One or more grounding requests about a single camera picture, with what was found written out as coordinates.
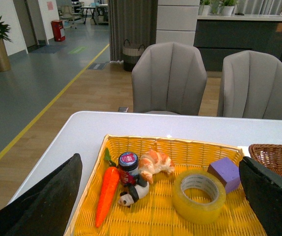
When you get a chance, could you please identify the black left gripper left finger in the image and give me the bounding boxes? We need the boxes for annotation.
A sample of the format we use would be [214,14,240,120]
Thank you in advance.
[0,153,83,236]

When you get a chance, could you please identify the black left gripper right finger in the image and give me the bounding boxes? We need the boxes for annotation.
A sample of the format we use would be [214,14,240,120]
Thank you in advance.
[239,156,282,236]

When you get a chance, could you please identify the yellow packing tape roll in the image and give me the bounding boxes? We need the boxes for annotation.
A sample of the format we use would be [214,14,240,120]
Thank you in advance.
[172,170,226,225]

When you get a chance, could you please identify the brown wicker basket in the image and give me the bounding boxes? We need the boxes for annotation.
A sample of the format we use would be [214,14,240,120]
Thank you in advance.
[249,144,282,176]

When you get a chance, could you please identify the yellow wicker basket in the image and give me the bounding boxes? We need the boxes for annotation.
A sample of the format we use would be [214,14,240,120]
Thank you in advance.
[66,135,265,236]

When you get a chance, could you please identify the woven laundry basket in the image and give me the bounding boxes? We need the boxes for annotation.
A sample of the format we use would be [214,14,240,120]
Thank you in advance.
[122,39,145,72]

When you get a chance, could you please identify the purple foam cube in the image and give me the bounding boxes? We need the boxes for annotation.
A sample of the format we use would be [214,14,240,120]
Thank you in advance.
[207,157,241,194]

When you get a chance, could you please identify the orange toy carrot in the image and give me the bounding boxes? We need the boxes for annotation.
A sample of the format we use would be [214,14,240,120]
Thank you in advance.
[95,148,120,228]

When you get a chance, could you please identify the toy panda figure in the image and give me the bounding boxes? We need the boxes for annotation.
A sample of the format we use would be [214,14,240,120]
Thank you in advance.
[118,175,149,207]

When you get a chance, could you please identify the small dark jar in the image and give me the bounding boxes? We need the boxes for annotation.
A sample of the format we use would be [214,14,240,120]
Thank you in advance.
[118,152,139,185]

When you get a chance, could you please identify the toy croissant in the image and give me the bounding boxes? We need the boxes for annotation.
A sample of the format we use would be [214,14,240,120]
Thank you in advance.
[138,149,175,184]

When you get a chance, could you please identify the right grey upholstered chair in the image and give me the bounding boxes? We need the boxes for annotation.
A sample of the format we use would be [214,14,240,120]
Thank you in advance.
[217,50,282,120]

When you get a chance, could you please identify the grey upholstered chair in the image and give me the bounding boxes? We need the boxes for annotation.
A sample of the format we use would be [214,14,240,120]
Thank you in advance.
[217,50,282,120]
[132,42,207,116]

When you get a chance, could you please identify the left grey upholstered chair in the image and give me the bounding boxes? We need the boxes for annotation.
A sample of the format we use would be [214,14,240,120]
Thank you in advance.
[132,42,207,116]

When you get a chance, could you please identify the dark grey counter cabinet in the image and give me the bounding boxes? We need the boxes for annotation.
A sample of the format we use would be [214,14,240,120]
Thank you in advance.
[194,16,282,72]

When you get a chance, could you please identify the red fire extinguisher box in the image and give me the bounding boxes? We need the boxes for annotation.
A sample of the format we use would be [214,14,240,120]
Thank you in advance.
[51,20,65,42]

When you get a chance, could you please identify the office swivel chair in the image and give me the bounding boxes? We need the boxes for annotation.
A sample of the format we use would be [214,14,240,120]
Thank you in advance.
[59,5,82,27]

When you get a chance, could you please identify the white potted plant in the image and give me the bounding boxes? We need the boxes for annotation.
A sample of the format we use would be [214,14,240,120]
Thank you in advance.
[219,0,239,16]

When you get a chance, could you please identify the background office desk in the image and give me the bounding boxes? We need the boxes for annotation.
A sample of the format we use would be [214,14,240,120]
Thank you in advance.
[80,3,109,25]

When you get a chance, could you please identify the grey curtain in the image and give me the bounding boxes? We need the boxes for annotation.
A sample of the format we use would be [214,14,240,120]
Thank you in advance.
[108,0,158,61]

